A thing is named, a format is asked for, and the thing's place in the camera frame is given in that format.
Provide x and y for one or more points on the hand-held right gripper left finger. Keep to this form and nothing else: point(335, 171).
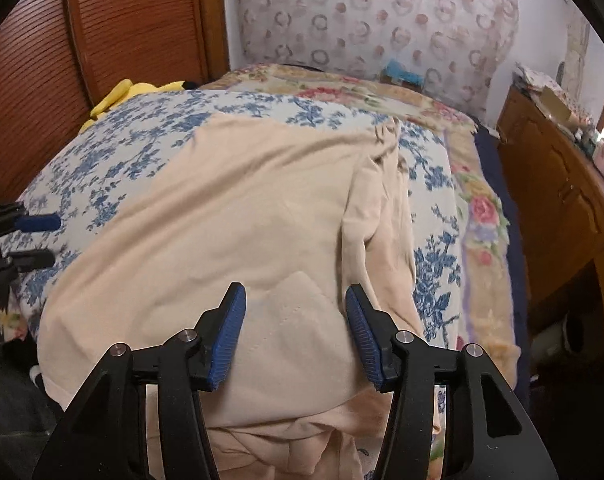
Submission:
point(227, 340)

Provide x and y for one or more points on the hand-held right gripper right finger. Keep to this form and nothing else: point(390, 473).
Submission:
point(365, 340)

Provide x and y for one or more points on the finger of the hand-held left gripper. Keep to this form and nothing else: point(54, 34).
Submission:
point(32, 259)
point(39, 222)

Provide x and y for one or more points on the beige printed t-shirt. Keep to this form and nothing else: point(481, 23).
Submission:
point(232, 220)

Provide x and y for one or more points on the blue floral white quilt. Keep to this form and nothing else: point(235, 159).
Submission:
point(132, 135)

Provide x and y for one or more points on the dark cloth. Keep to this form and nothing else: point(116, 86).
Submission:
point(12, 410)

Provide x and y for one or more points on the yellow plush toy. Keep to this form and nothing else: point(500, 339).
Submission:
point(127, 92)

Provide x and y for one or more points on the multicolour floral blanket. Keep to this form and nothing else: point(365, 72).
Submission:
point(481, 220)

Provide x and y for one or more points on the navy bed sheet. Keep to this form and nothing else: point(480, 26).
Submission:
point(506, 210)

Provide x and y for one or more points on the wooden louvered wardrobe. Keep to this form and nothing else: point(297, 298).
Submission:
point(107, 25)

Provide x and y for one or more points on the grey waste bin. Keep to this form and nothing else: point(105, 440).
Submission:
point(574, 332)

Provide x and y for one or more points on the wooden side cabinet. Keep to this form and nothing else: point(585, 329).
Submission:
point(556, 185)

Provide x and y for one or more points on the turquoise small object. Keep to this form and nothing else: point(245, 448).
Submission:
point(401, 74)

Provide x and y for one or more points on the cardboard box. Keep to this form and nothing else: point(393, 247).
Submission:
point(559, 105)

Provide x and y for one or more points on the patterned paper stack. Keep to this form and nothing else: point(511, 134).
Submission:
point(529, 77)

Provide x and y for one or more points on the pale wall hanging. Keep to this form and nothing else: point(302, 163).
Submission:
point(576, 50)

